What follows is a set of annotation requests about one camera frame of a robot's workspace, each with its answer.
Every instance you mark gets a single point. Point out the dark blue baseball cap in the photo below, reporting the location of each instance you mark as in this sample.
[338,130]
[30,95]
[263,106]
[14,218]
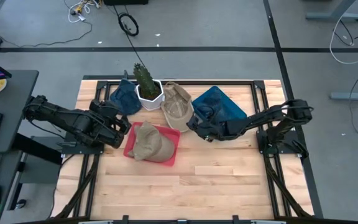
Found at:
[124,98]
[210,107]

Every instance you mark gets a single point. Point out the beige baseball cap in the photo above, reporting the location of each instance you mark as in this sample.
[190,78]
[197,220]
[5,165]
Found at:
[145,132]
[176,109]
[157,151]

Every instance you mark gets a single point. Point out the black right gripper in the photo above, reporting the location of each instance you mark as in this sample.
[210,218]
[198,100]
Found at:
[213,130]

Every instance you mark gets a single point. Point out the tall green cactus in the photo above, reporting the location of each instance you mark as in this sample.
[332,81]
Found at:
[145,81]

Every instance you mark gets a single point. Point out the white metal bar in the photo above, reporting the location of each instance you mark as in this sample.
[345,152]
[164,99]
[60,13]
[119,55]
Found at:
[267,222]
[96,222]

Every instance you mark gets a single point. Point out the grey desk foot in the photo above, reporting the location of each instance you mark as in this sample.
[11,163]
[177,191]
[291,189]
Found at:
[353,95]
[337,15]

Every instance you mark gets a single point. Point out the blue plastic bin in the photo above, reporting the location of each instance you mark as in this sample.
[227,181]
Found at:
[232,109]

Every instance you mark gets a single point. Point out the white hexagonal plant pot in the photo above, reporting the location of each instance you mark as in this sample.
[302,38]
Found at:
[151,104]

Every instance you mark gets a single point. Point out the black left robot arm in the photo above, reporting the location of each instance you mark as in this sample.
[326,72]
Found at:
[61,116]

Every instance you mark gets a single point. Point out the black box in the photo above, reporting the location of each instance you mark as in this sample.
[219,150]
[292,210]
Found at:
[126,2]

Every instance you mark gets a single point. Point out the black aluminium table frame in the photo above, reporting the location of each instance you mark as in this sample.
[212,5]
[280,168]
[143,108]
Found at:
[228,82]

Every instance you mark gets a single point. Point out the dark grey side desk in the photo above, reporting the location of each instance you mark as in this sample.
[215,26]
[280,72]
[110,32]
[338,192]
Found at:
[14,93]

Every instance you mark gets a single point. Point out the pink-red translucent plastic bin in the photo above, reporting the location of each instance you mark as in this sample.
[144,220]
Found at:
[172,133]

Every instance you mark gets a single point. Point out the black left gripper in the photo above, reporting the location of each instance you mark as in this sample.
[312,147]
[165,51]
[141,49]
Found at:
[110,124]

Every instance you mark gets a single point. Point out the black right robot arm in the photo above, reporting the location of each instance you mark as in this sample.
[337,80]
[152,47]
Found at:
[259,119]

